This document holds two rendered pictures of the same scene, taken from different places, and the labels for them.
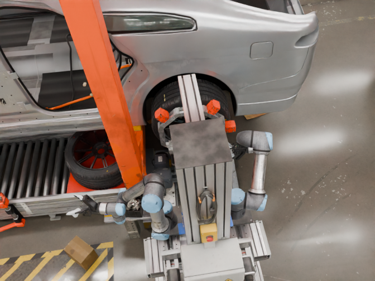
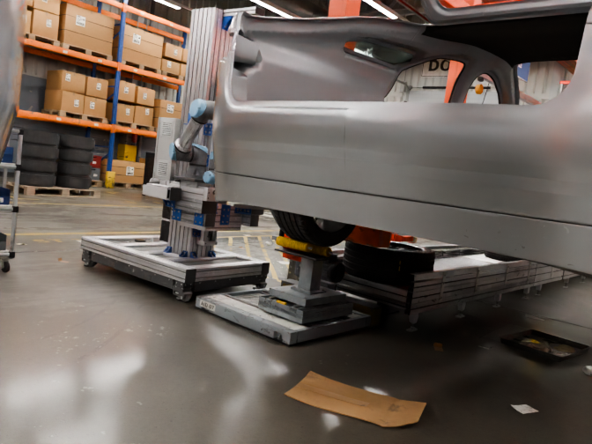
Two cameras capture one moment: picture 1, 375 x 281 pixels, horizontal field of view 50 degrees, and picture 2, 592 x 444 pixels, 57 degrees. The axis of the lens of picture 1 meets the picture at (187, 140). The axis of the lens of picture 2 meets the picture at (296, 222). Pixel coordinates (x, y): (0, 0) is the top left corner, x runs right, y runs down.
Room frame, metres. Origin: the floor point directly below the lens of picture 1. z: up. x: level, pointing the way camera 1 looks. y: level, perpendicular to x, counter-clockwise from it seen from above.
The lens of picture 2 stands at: (4.32, -2.67, 0.95)
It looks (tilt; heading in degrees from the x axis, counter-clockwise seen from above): 5 degrees down; 130
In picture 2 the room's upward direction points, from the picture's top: 7 degrees clockwise
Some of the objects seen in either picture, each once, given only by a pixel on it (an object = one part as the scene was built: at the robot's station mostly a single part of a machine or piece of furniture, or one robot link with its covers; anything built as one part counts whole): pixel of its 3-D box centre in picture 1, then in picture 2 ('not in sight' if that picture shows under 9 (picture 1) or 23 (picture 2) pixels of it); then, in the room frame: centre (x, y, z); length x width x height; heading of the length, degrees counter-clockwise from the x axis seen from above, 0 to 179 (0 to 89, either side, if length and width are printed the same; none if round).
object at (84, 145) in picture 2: not in sight; (55, 164); (-5.37, 1.89, 0.55); 1.40 x 0.80 x 1.09; 95
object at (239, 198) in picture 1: (236, 199); (197, 154); (1.35, -0.29, 0.98); 0.13 x 0.12 x 0.14; 75
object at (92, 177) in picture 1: (102, 154); (388, 260); (2.30, 0.81, 0.39); 0.66 x 0.66 x 0.24
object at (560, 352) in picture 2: not in sight; (544, 344); (3.37, 1.16, 0.02); 0.52 x 0.42 x 0.04; 84
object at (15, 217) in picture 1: (10, 211); not in sight; (1.84, 1.64, 0.30); 0.09 x 0.05 x 0.50; 90
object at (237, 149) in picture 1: (239, 149); not in sight; (1.86, -0.40, 0.86); 0.12 x 0.08 x 0.09; 90
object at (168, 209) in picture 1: (164, 211); not in sight; (1.32, 0.21, 0.98); 0.13 x 0.12 x 0.14; 169
